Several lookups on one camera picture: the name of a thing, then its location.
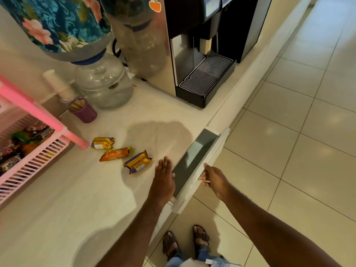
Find person's left hand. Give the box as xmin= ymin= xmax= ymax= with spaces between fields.
xmin=148 ymin=156 xmax=176 ymax=204

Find black sandal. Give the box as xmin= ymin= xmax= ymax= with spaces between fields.
xmin=162 ymin=231 xmax=181 ymax=262
xmin=192 ymin=225 xmax=211 ymax=252

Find person's left forearm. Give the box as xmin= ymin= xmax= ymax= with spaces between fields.
xmin=96 ymin=195 xmax=171 ymax=267

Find purple cup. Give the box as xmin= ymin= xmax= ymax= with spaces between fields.
xmin=68 ymin=98 xmax=98 ymax=124

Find small yellow purple biscuit packet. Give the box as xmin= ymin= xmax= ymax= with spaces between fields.
xmin=91 ymin=137 xmax=115 ymax=151

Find metal drip tray grate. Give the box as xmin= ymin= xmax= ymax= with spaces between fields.
xmin=178 ymin=54 xmax=234 ymax=97

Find black vending machine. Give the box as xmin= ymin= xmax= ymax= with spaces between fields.
xmin=217 ymin=0 xmax=273 ymax=64

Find stack of white paper cups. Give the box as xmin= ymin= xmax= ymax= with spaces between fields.
xmin=43 ymin=70 xmax=76 ymax=103

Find pink plastic rack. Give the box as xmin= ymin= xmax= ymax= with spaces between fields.
xmin=0 ymin=74 xmax=90 ymax=205

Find black cable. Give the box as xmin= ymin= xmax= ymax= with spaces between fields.
xmin=112 ymin=38 xmax=129 ymax=67

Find person's right hand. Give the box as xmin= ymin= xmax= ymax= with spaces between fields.
xmin=199 ymin=163 xmax=232 ymax=202

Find pile of snack packets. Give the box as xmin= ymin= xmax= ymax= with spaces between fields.
xmin=0 ymin=121 xmax=55 ymax=176

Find water bottle with floral cover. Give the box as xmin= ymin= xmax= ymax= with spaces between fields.
xmin=0 ymin=0 xmax=112 ymax=66

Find orange biscuit packet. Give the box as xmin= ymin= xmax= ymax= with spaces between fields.
xmin=99 ymin=146 xmax=132 ymax=162

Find large yellow purple biscuit packet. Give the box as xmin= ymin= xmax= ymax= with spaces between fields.
xmin=123 ymin=150 xmax=153 ymax=175

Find person's right forearm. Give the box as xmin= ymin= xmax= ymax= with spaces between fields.
xmin=222 ymin=186 xmax=343 ymax=267

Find clear water dispenser base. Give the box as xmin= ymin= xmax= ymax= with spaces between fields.
xmin=73 ymin=52 xmax=134 ymax=111

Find bunch of wooden stirrers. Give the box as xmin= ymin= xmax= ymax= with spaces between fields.
xmin=69 ymin=98 xmax=88 ymax=112

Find white drawer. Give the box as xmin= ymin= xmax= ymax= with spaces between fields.
xmin=170 ymin=127 xmax=231 ymax=215

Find blue jeans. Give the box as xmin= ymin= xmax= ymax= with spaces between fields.
xmin=165 ymin=245 xmax=243 ymax=267

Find silver black coffee machine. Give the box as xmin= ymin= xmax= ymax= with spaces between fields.
xmin=100 ymin=0 xmax=237 ymax=109

